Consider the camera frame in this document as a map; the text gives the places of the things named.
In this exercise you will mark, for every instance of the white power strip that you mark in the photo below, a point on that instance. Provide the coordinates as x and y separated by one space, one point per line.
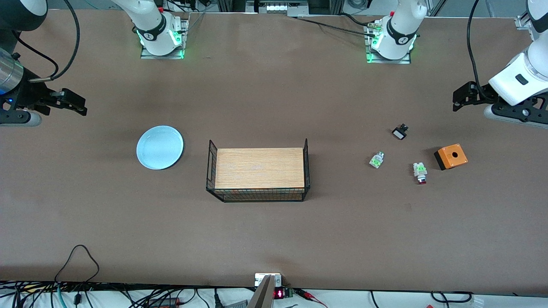
277 7

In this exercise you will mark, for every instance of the grey camera mount bar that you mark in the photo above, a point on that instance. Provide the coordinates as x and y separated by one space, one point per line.
262 295

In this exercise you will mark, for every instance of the black power adapter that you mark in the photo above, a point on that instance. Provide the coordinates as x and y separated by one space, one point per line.
165 302

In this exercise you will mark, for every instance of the light blue round plate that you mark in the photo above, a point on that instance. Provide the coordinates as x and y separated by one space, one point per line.
160 147

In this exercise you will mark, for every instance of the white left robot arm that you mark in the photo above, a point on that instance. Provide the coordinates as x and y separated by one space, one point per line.
513 81

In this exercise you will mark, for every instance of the green push button switch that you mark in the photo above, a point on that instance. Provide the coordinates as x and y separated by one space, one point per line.
376 160

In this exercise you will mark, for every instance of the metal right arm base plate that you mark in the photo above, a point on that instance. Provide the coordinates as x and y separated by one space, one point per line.
184 30

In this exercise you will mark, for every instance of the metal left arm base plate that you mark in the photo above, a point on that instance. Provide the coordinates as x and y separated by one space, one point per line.
387 60

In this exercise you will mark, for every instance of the red clip leads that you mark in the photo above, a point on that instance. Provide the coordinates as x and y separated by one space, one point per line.
309 295

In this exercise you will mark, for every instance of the silver metal bracket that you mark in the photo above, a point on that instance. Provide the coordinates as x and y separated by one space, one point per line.
258 279

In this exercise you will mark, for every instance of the orange button enclosure box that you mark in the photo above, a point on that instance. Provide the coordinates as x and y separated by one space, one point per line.
453 156

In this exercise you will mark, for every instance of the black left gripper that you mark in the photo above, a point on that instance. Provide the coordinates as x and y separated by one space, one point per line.
476 96

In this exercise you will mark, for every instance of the red digit display module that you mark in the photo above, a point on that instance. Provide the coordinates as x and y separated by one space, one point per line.
279 294

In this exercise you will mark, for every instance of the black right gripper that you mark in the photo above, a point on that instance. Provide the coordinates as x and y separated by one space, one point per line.
31 95

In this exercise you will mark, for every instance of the small black switch part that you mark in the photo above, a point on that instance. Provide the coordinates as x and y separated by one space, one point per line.
400 132

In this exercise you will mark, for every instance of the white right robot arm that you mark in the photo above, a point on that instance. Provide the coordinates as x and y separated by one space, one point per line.
154 38

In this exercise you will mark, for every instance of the aluminium corner bracket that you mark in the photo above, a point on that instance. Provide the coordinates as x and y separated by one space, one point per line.
524 22

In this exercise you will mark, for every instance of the wooden board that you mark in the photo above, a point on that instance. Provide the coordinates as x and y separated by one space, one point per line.
259 168

